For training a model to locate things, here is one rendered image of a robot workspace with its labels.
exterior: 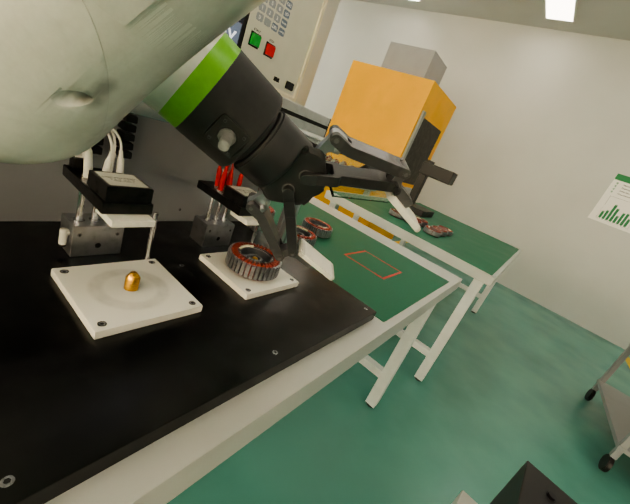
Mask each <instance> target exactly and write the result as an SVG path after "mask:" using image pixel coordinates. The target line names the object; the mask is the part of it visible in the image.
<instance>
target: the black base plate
mask: <svg viewBox="0 0 630 504"><path fill-rule="evenodd" d="M231 222H232V223H234V224H235V226H234V230H233V233H232V236H231V240H230V243H229V245H221V246H208V247H201V246H200V245H199V244H198V243H197V242H195V241H194V240H193V239H192V238H191V237H190V233H191V229H192V225H193V221H157V225H156V230H155V235H154V239H153V244H152V249H151V253H150V258H149V259H156V260H157V261H158V262H159V263H160V264H161V265H162V266H163V267H164V268H165V269H166V270H167V271H168V272H169V273H170V274H171V275H172V276H173V277H174V278H175V279H176V280H177V281H178V282H179V283H180V284H181V285H182V286H183V287H184V288H185V289H186V290H187V291H188V292H189V293H190V294H192V295H193V296H194V297H195V298H196V299H197V300H198V301H199V302H200V303H201V304H202V305H203V307H202V311H201V312H198V313H194V314H190V315H187V316H183V317H179V318H175V319H171V320H167V321H164V322H160V323H156V324H152V325H148V326H145V327H141V328H137V329H133V330H129V331H125V332H122V333H118V334H114V335H110V336H106V337H103V338H99V339H95V340H94V339H93V337H92V336H91V334H90V333H89V331H88V330H87V329H86V327H85V326H84V324H83V323H82V321H81V320H80V318H79V317H78V315H77V314H76V312H75V311H74V309H73V308H72V306H71V305H70V303H69V302H68V300H67V299H66V297H65V296H64V294H63V293H62V291H61V290H60V288H59V287H58V285H57V284H56V282H55V281H54V279H53V278H52V277H51V269H52V268H62V267H72V266H83V265H93V264H103V263H114V262H124V261H134V260H144V257H145V252H146V247H147V243H148V238H149V233H150V228H151V227H126V228H124V233H123V239H122V244H121V250H120V253H116V254H103V255H90V256H77V257H70V256H69V255H68V254H67V252H66V251H65V250H64V249H63V247H60V246H59V244H58V239H59V229H60V225H61V222H0V504H45V503H46V502H48V501H50V500H52V499H54V498H55V497H57V496H59V495H61V494H63V493H64V492H66V491H68V490H70V489H71V488H73V487H75V486H77V485H79V484H80V483H82V482H84V481H86V480H87V479H89V478H91V477H93V476H95V475H96V474H98V473H100V472H102V471H104V470H105V469H107V468H109V467H111V466H112V465H114V464H116V463H118V462H120V461H121V460H123V459H125V458H127V457H128V456H130V455H132V454H134V453H136V452H137V451H139V450H141V449H143V448H145V447H146V446H148V445H150V444H152V443H153V442H155V441H157V440H159V439H161V438H162V437H164V436H166V435H168V434H169V433H171V432H173V431H175V430H177V429H178V428H180V427H182V426H184V425H186V424H187V423H189V422H191V421H193V420H194V419H196V418H198V417H200V416H202V415H203V414H205V413H207V412H209V411H210V410H212V409H214V408H216V407H218V406H219V405H221V404H223V403H225V402H227V401H228V400H230V399H232V398H234V397H235V396H237V395H239V394H241V393H243V392H244V391H246V390H248V389H250V388H251V387H253V386H255V385H257V384H259V383H260V382H262V381H264V380H266V379H268V378H269V377H271V376H273V375H275V374H276V373H278V372H280V371H282V370H284V369H285V368H287V367H289V366H291V365H292V364H294V363H296V362H298V361H300V360H301V359H303V358H305V357H307V356H309V355H310V354H312V353H314V352H316V351H317V350H319V349H321V348H323V347H325V346H326V345H328V344H330V343H332V342H333V341H335V340H337V339H339V338H341V337H342V336H344V335H346V334H348V333H350V332H351V331H353V330H355V329H357V328H358V327H360V326H362V325H364V324H366V323H367V322H369V321H371V320H373V318H374V316H375V314H376V311H375V310H373V309H372V308H370V307H369V306H367V305H366V304H364V303H363V302H362V301H360V300H359V299H357V298H356V297H354V296H353V295H352V294H350V293H349V292H347V291H346V290H344V289H343V288H341V287H340V286H339V285H337V284H336V283H334V282H333V281H331V280H329V279H328V278H326V277H325V276H324V275H323V274H321V273H320V272H318V271H317V270H315V269H314V268H313V267H306V266H304V265H303V264H302V263H301V262H299V261H298V260H297V259H295V258H294V257H289V256H288V257H285V258H284V259H283V260H282V265H281V269H282V270H284V271H285V272H286V273H288V274H289V275H290V276H292V277H293V278H294V279H296V280H297V281H298V282H299V284H298V286H297V287H293V288H290V289H286V290H282V291H278V292H274V293H270V294H267V295H263V296H259V297H255V298H251V299H248V300H245V299H244V298H243V297H242V296H240V295H239V294H238V293H237V292H236V291H235V290H234V289H232V288H231V287H230V286H229V285H228V284H227V283H226V282H224V281H223V280H222V279H221V278H220V277H219V276H218V275H216V274H215V273H214V272H213V271H212V270H211V269H210V268H208V267H207V266H206V265H205V264H204V263H203V262H202V261H200V260H199V256H200V254H207V253H217V252H228V248H229V246H230V245H231V244H232V243H235V242H243V241H244V242H250V241H251V238H252V235H253V232H254V231H253V230H251V228H249V227H247V226H248V225H245V224H243V223H242V222H240V221H231Z"/></svg>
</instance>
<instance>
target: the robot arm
mask: <svg viewBox="0 0 630 504"><path fill-rule="evenodd" d="M265 1H266V0H0V162H1V163H8V164H44V163H51V162H56V161H61V160H65V159H68V158H71V157H73V156H76V155H78V154H81V153H83V152H85V151H87V150H88V149H90V148H91V147H93V146H94V145H96V144H97V143H98V142H100V141H101V140H102V139H103V138H104V137H105V136H106V135H107V134H108V133H109V132H110V131H111V130H112V129H113V128H114V127H115V126H116V125H117V124H118V123H119V122H120V121H121V120H122V119H123V118H124V117H125V116H126V115H127V114H128V113H129V112H131V111H132V110H133V109H134V108H135V107H136V106H137V105H138V104H139V103H140V102H141V101H143V102H144V103H145V104H147V105H148V106H149V107H151V108H152V109H153V110H154V111H156V112H157V113H158V114H159V115H160V116H161V117H163V118H164V119H165V120H166V121H167V122H169V123H170V124H171V125H172V126H173V127H175V128H176V129H177V130H178V131H179V132H180V133H181V134H183V135H184V136H185V137H186V138H187V139H189V140H190V141H191V142H192V143H193V144H194V145H196V146H197V147H198V148H199V149H200V150H202V151H203V152H204V153H205V154H206V155H207V156H209V157H210V158H211V159H212V160H213V161H215V162H216V163H217V164H218V165H219V166H229V165H231V164H234V167H235V168H236V169H237V170H238V171H239V172H240V173H241V174H243V175H244V176H245V177H246V178H247V179H248V180H250V181H251V182H252V183H253V184H254V185H255V186H258V187H260V188H261V191H259V192H258V193H255V192H251V193H249V195H248V199H247V204H246V210H247V211H248V212H249V213H250V214H251V215H252V216H253V217H254V218H255V219H256V220H257V222H258V224H259V226H260V228H261V230H262V232H263V234H264V236H265V239H266V241H267V243H268V245H269V247H270V249H271V251H272V253H273V256H274V258H275V260H277V261H282V260H283V259H284V258H285V257H288V256H289V257H294V258H295V259H297V260H298V261H299V262H301V263H302V264H303V265H304V266H306V267H311V266H313V267H314V268H315V269H316V270H318V271H319V272H320V273H321V274H323V275H324V276H325V277H326V278H328V279H329V280H331V281H332V280H333V279H334V268H333V264H332V263H331V262H330V261H329V260H328V259H326V258H325V257H324V256H323V255H322V254H321V253H319V252H318V251H317V250H316V249H315V248H313V247H312V246H311V245H310V244H309V243H307V242H306V241H305V240H304V239H302V238H301V239H300V240H299V244H297V225H296V205H303V206H304V205H305V204H307V203H308V202H309V201H310V200H311V199H312V197H314V196H317V195H319V194H321V193H322V192H323V191H324V188H325V186H327V187H338V186H346V187H354V188H362V189H369V190H377V191H385V193H386V196H387V199H388V200H389V201H390V202H391V204H392V205H393V206H394V207H395V208H396V210H397V211H398V212H399V213H400V214H401V216H402V217H403V218H404V219H405V220H406V221H407V223H408V224H409V225H410V226H411V227H412V229H413V230H414V231H415V232H419V231H420V230H421V228H420V225H419V223H418V220H417V218H416V216H415V214H414V213H413V212H412V211H411V209H410V208H409V206H411V205H413V202H412V199H411V196H410V194H409V193H408V191H407V190H406V189H405V187H404V186H403V185H402V182H403V181H404V180H405V179H408V178H409V177H410V176H411V171H410V169H409V167H408V165H407V163H406V161H405V160H404V159H402V158H400V157H397V156H395V155H393V154H390V153H388V152H385V151H383V150H381V149H378V148H376V147H373V146H371V145H369V144H366V143H364V142H361V141H359V140H357V139H354V138H352V137H350V136H348V135H347V134H346V133H345V132H344V131H343V130H342V129H341V128H340V127H339V126H338V125H332V126H330V128H329V134H328V135H327V136H326V137H325V138H324V139H323V140H322V141H321V142H320V143H319V144H316V143H313V142H311V141H310V140H309V139H308V138H307V137H306V136H305V134H304V133H303V132H302V131H301V130H300V129H299V128H298V127H297V126H296V124H295V123H294V122H293V121H292V120H291V119H290V118H289V117H288V116H287V115H286V113H285V112H284V111H280V109H281V107H282V102H283V97H282V96H281V94H280V93H279V92H278V91H277V90H276V89H275V88H274V86H273V85H272V84H271V83H270V82H269V81H268V80H267V79H266V77H265V76H264V75H263V74H262V73H261V72H260V71H259V69H258V68H257V67H256V66H255V65H254V64H253V63H252V62H251V60H250V59H249V58H248V57H247V56H246V55H245V54H244V52H243V51H242V50H241V49H240V48H239V47H238V46H237V45H236V43H235V42H234V41H233V40H232V39H231V38H230V37H229V35H228V34H227V33H226V32H225V31H226V30H227V29H229V28H230V27H231V26H233V25H234V24H235V23H237V22H238V21H239V20H241V19H242V18H243V17H245V16H246V15H247V14H249V13H250V12H251V11H253V10H254V9H255V8H257V7H258V6H259V5H261V4H262V3H264V2H265ZM329 152H331V153H334V154H336V155H339V154H340V153H342V154H343V155H344V156H346V157H348V158H350V159H352V160H355V161H358V162H360V163H363V164H365V165H368V166H370V167H373V168H375V169H378V170H373V169H366V168H359V167H351V166H344V165H340V164H338V163H336V162H331V161H326V157H325V154H326V153H329ZM326 173H330V174H331V175H330V174H326ZM268 200H270V201H275V202H281V203H284V214H285V222H286V235H287V243H283V241H282V238H281V236H280V233H279V231H278V229H277V226H276V224H275V222H274V219H273V217H272V215H271V212H270V210H269V208H268Z"/></svg>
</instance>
